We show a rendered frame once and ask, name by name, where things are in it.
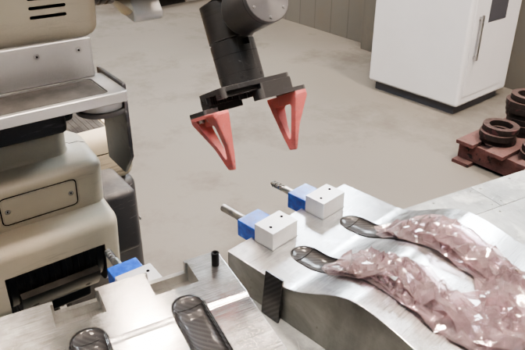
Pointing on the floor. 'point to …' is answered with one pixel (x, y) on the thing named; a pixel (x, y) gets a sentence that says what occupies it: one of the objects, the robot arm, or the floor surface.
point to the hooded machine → (445, 27)
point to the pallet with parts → (498, 140)
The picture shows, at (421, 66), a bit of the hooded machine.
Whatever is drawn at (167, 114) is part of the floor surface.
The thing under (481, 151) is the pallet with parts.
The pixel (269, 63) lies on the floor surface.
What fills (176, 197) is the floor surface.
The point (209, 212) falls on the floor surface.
